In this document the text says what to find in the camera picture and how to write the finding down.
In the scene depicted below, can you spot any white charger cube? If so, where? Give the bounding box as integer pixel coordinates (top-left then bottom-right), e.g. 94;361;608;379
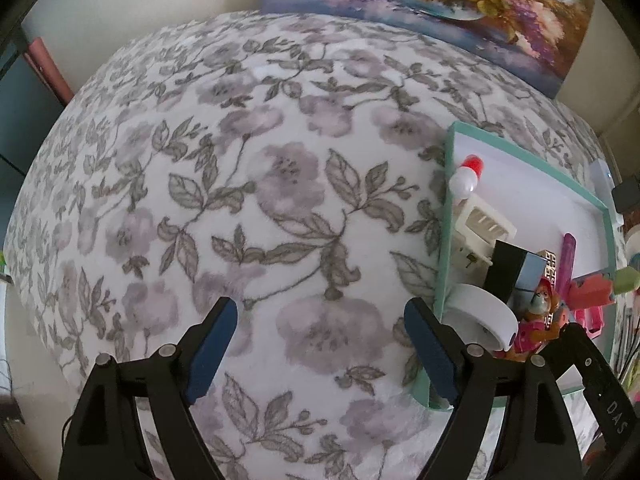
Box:
514;252;547;292

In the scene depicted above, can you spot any floral painting canvas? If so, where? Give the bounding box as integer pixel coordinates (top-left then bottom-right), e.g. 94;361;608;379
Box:
260;0;594;98

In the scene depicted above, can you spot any black charger adapter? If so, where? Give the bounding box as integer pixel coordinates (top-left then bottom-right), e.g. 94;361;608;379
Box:
483;240;528;304

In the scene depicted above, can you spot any pink wristband watch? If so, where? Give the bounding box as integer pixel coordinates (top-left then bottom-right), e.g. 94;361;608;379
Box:
574;307;605;339

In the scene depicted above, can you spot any white power strip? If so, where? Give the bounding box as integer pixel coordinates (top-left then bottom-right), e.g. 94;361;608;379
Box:
589;158;624;229

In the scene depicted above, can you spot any black plugged power adapter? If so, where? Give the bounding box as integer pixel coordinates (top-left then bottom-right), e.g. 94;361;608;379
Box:
612;176;640;214

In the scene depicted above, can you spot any colourful toys pile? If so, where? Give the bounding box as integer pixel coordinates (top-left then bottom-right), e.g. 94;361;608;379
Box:
618;226;639;380

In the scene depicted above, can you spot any teal shallow box tray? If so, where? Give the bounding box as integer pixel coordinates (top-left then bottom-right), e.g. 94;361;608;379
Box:
412;120;618;412

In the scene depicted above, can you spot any white smart watch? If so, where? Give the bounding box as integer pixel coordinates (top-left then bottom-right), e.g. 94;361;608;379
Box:
442;284;518;352

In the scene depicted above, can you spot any pink orange doll figure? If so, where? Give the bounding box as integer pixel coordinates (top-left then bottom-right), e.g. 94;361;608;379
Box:
494;278;570;362

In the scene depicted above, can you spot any floral grey white blanket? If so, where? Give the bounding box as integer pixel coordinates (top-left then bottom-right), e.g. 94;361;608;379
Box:
4;12;602;479

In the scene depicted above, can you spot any magenta lead refill case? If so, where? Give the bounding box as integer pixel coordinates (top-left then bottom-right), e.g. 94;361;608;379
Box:
555;233;576;300

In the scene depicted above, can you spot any red white glue bottle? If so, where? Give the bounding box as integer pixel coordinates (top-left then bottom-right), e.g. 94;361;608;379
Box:
448;154;484;202

